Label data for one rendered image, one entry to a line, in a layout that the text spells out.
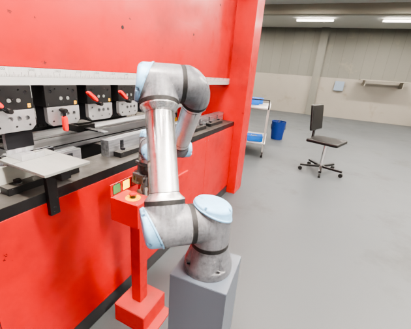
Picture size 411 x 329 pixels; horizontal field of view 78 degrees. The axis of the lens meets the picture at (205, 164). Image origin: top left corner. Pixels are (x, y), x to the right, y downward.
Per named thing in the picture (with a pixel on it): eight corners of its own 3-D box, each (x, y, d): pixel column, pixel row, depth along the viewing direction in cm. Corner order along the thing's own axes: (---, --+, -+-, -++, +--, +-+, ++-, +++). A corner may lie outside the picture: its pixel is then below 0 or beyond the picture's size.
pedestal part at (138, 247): (140, 303, 142) (139, 219, 123) (132, 298, 144) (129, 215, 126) (147, 295, 147) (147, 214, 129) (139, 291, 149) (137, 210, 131)
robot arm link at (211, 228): (235, 248, 75) (241, 207, 70) (192, 255, 71) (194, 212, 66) (221, 225, 85) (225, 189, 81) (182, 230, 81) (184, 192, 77)
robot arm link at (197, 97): (218, 59, 80) (186, 143, 121) (184, 55, 76) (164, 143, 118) (226, 87, 75) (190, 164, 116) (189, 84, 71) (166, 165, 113)
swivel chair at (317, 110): (335, 168, 435) (351, 106, 400) (346, 182, 374) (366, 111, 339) (295, 162, 448) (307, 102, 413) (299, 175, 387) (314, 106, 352)
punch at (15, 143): (8, 155, 96) (3, 131, 93) (5, 155, 97) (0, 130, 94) (34, 149, 105) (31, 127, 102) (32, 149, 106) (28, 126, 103)
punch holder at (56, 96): (49, 126, 105) (44, 85, 99) (36, 123, 108) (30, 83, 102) (80, 122, 118) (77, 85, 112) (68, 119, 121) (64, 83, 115)
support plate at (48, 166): (44, 178, 83) (44, 175, 82) (-2, 162, 93) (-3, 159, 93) (90, 163, 98) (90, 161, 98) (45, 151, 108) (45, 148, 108)
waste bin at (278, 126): (270, 136, 642) (273, 117, 626) (284, 138, 630) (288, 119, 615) (267, 138, 608) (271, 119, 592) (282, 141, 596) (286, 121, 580)
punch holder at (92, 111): (89, 121, 122) (86, 85, 116) (77, 118, 125) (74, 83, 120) (112, 117, 135) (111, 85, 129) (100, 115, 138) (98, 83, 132)
